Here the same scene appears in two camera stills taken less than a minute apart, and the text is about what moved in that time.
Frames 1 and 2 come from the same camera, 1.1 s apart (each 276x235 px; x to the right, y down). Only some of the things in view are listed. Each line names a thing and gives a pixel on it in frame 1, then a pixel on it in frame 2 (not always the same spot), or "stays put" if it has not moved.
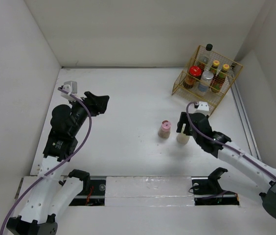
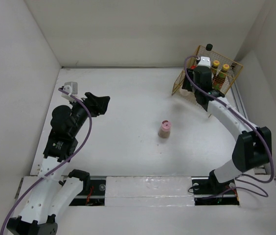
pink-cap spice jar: [165, 130] stays put
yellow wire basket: [206, 77] stays put
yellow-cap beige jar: [182, 138] -> [185, 92]
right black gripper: [183, 119] -> [186, 83]
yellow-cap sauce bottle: [214, 67] stays put
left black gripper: [101, 102] stays put
